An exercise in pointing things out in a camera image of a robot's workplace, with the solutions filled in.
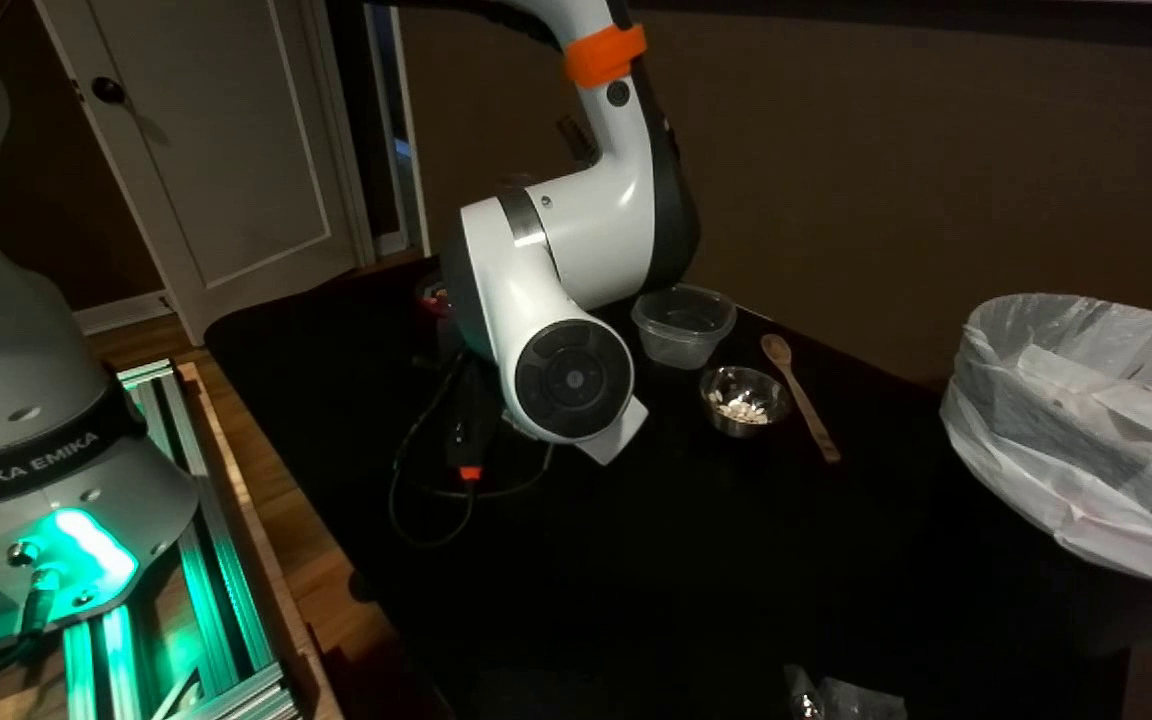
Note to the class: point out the small popcorn heap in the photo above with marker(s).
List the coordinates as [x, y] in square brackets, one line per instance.
[744, 408]

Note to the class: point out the empty round plastic container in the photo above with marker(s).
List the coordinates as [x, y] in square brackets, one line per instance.
[682, 327]

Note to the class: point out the black trash bin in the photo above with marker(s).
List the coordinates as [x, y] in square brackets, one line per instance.
[1028, 624]

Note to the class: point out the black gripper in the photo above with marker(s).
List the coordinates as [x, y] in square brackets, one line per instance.
[470, 420]

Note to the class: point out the black bin with white liner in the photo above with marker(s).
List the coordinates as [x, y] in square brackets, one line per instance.
[1070, 441]

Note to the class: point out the wooden spoon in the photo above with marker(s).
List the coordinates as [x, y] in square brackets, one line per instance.
[800, 401]

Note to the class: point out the dark door knob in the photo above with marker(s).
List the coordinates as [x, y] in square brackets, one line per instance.
[105, 89]

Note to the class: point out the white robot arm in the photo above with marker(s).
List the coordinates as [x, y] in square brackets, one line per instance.
[561, 224]

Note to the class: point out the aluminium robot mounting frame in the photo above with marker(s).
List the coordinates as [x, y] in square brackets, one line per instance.
[202, 601]

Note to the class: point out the white door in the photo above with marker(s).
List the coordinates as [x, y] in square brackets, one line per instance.
[231, 162]

